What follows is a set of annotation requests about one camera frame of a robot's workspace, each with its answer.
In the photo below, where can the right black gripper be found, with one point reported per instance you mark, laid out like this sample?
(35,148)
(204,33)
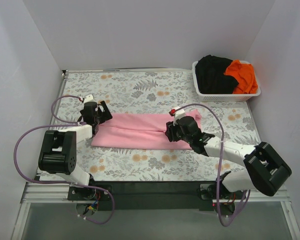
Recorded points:
(170,132)

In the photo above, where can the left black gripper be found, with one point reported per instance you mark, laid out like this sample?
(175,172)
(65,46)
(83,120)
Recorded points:
(100,117)

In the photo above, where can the pink t-shirt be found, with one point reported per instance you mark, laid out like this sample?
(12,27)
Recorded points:
(136,131)

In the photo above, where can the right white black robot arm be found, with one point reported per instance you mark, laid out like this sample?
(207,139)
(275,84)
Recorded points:
(265,170)

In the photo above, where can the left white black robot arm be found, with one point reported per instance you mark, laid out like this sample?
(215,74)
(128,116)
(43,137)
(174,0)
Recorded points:
(58,153)

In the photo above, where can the floral patterned table mat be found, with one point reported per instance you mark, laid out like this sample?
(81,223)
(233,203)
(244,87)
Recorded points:
(154,92)

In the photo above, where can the white plastic laundry basket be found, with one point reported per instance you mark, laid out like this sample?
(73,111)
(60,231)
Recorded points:
(222,97)

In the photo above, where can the black t-shirt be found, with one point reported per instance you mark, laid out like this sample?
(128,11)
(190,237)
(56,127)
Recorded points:
(210,76)

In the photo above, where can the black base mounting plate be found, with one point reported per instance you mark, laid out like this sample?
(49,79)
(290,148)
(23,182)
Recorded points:
(149,195)

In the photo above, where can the orange t-shirt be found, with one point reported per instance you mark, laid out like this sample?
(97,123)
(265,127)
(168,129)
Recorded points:
(244,74)

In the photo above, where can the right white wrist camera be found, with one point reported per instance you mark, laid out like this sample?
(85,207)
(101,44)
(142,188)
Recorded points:
(177,113)

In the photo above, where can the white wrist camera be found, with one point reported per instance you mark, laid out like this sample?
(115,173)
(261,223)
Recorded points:
(87,98)
(177,113)

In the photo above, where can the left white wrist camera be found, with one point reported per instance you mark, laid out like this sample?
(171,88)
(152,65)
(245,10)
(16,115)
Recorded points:
(87,98)

